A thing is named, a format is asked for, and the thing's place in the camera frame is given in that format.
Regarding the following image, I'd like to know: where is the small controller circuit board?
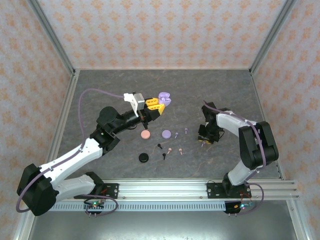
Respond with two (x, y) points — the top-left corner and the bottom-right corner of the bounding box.
(83, 199), (105, 210)
(224, 201), (255, 215)

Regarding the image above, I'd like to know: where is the grey metal panel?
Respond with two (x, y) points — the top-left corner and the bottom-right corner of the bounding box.
(23, 209), (305, 240)

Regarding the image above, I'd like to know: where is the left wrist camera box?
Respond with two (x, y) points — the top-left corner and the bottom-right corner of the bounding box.
(123, 92), (146, 117)

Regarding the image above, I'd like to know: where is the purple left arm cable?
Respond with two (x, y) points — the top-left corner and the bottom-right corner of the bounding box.
(15, 88), (126, 213)

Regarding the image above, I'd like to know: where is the aluminium table edge rail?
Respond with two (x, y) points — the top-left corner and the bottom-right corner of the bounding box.
(12, 69), (81, 240)
(249, 69), (311, 240)

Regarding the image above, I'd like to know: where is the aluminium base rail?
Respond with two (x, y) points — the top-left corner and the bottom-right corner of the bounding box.
(56, 178), (300, 201)

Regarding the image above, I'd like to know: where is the grey slotted cable duct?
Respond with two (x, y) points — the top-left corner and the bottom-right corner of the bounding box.
(49, 201), (227, 212)

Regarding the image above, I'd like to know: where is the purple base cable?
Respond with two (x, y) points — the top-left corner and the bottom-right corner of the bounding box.
(229, 182), (265, 216)
(84, 194), (119, 217)

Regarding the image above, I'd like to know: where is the aluminium frame corner post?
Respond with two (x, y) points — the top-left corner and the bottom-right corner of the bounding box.
(249, 0), (298, 76)
(26, 0), (77, 76)

